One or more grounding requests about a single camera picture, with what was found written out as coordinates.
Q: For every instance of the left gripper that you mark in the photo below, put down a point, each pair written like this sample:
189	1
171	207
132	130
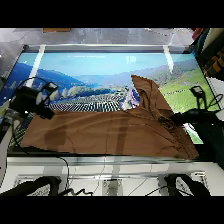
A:
26	100

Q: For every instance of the brown pants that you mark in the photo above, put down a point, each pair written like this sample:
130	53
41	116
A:
100	133

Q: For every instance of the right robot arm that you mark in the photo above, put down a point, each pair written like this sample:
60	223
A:
206	123

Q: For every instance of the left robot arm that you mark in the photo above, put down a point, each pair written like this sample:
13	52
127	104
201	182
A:
6	156

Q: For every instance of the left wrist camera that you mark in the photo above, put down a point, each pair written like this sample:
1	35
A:
50	87

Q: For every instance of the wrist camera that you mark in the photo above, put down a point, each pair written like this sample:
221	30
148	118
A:
50	87
197	90

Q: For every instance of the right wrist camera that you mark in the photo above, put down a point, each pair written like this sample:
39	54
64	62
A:
197	90

